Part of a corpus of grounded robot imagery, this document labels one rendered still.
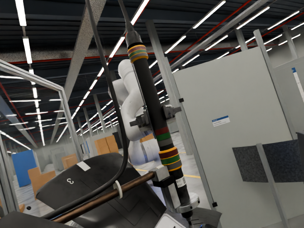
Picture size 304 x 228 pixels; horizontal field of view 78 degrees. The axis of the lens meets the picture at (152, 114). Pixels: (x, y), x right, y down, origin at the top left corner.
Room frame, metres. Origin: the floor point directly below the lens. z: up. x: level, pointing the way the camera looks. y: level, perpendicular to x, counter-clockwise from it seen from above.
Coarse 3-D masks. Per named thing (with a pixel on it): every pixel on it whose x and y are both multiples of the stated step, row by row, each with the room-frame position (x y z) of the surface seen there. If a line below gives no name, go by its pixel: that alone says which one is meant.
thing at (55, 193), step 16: (96, 160) 0.48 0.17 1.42; (112, 160) 0.50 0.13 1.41; (64, 176) 0.41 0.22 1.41; (80, 176) 0.43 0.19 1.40; (96, 176) 0.43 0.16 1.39; (112, 176) 0.44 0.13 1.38; (128, 176) 0.46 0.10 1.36; (48, 192) 0.38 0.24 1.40; (64, 192) 0.39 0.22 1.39; (80, 192) 0.40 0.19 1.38; (128, 192) 0.41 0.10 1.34; (144, 192) 0.42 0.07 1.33; (96, 208) 0.38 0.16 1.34; (112, 208) 0.38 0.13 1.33; (128, 208) 0.39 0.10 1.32; (144, 208) 0.39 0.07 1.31; (160, 208) 0.40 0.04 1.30; (80, 224) 0.35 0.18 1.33; (96, 224) 0.36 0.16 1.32; (112, 224) 0.36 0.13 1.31; (128, 224) 0.37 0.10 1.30; (144, 224) 0.37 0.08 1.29
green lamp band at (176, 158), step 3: (174, 156) 0.41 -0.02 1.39; (177, 156) 0.41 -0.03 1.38; (162, 159) 0.41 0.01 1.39; (165, 159) 0.41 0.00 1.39; (168, 159) 0.41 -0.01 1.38; (171, 159) 0.41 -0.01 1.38; (174, 159) 0.41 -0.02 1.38; (177, 159) 0.41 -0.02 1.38; (162, 162) 0.42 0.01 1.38; (165, 162) 0.41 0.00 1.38; (168, 162) 0.41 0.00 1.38; (171, 162) 0.41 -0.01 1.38
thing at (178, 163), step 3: (177, 162) 0.41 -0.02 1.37; (180, 162) 0.42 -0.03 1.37; (165, 165) 0.41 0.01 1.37; (168, 165) 0.41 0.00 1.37; (171, 165) 0.41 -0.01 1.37; (174, 165) 0.41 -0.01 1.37; (177, 165) 0.41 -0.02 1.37; (180, 165) 0.42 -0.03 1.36; (168, 168) 0.41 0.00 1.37; (171, 168) 0.41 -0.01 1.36; (174, 168) 0.41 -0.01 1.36
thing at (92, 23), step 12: (120, 0) 0.42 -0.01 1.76; (96, 36) 0.37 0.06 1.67; (108, 72) 0.37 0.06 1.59; (108, 84) 0.37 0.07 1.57; (120, 120) 0.37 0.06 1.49; (120, 168) 0.36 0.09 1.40; (96, 192) 0.32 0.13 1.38; (120, 192) 0.34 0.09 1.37; (72, 204) 0.30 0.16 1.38; (48, 216) 0.28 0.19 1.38
